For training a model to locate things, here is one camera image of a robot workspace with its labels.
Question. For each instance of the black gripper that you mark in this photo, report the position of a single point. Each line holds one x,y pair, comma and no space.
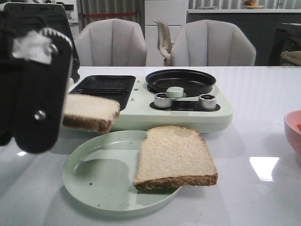
35,69

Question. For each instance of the white bread slice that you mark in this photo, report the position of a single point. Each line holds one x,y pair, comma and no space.
173,156
90,113

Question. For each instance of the pink bowl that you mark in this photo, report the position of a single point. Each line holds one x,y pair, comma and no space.
292,123

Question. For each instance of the green breakfast maker base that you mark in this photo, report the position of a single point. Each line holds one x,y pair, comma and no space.
135,101

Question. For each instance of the left grey upholstered chair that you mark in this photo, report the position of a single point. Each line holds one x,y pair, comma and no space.
111,42

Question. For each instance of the grey upholstered chair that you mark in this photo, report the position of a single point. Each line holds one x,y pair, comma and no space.
111,42
212,43

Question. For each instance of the light green round plate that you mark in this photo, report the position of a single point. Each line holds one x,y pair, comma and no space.
101,171

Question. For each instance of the left silver control knob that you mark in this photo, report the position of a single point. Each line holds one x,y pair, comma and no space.
161,100

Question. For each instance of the silver control knob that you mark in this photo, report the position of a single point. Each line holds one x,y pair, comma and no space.
207,101
161,100

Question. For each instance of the beige plastic chair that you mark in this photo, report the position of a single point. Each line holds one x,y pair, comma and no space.
164,41

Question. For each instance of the white cabinet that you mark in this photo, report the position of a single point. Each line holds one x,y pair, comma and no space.
173,12

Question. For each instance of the black round frying pan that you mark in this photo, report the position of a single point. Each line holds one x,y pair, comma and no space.
193,82

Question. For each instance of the right grey upholstered chair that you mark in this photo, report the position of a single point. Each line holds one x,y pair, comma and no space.
212,43

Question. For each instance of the right silver control knob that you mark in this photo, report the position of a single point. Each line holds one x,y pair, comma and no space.
207,101

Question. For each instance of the fruit plate on counter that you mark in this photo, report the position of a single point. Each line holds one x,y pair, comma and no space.
250,4

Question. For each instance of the grey kitchen counter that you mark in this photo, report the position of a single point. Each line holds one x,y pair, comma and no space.
259,25

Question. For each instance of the dark armchair with cushion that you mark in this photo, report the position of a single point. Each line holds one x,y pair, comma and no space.
287,38

